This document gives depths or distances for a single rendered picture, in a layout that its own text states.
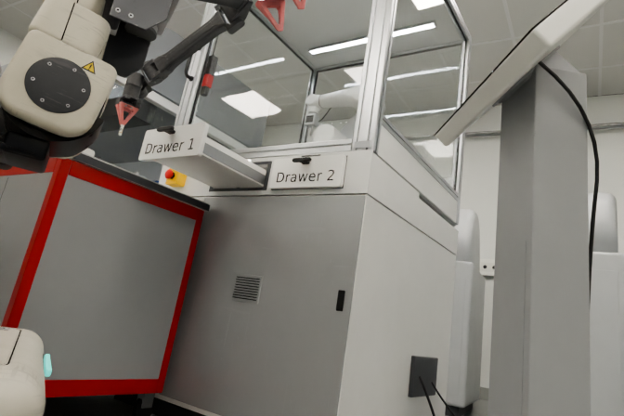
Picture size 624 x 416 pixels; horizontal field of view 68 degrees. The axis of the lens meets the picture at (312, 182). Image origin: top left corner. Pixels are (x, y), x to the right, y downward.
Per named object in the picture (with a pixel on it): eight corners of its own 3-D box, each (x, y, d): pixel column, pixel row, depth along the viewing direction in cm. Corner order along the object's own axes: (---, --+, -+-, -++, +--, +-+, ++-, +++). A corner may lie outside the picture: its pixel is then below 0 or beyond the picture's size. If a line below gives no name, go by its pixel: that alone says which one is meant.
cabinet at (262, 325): (331, 489, 119) (370, 192, 141) (100, 396, 176) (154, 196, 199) (446, 445, 193) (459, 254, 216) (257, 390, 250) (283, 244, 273)
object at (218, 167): (199, 152, 142) (203, 135, 144) (146, 157, 156) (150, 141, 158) (277, 192, 173) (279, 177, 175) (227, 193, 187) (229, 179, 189)
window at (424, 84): (379, 113, 155) (404, -86, 179) (377, 113, 155) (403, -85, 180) (454, 193, 223) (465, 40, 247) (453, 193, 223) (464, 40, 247)
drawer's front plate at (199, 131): (197, 154, 139) (205, 122, 142) (137, 160, 155) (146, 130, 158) (201, 157, 140) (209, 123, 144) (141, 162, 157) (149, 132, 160)
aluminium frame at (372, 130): (372, 149, 146) (405, -105, 176) (162, 164, 203) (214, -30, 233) (459, 225, 221) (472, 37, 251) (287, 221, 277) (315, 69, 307)
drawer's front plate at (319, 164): (340, 186, 146) (344, 153, 150) (268, 188, 163) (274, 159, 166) (343, 188, 148) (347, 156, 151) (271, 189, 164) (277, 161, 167)
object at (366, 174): (367, 192, 142) (372, 149, 146) (154, 196, 199) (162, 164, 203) (456, 254, 216) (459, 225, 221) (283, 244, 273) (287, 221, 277)
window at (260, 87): (354, 139, 154) (386, -85, 181) (181, 155, 201) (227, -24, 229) (355, 140, 154) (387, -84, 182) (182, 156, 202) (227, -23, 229)
